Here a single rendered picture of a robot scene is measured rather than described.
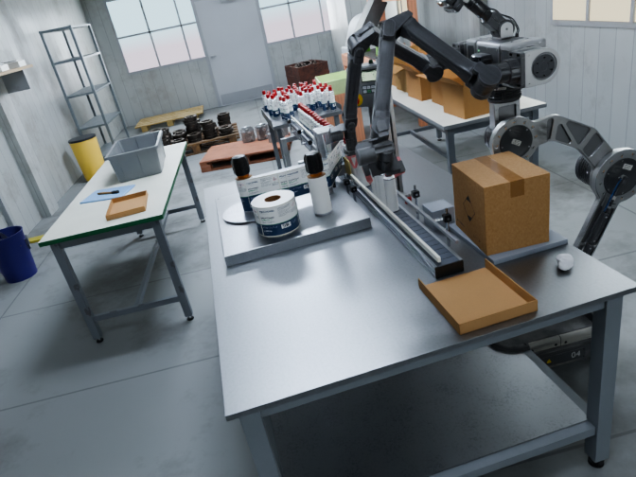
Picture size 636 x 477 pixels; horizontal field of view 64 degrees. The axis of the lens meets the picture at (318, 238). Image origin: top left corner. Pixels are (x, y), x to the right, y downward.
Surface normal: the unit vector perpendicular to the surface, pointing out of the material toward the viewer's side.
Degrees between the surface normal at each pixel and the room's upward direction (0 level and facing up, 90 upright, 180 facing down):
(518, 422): 0
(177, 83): 90
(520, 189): 90
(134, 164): 95
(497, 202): 90
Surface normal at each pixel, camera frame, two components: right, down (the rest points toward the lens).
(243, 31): 0.15, 0.41
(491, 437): -0.18, -0.88
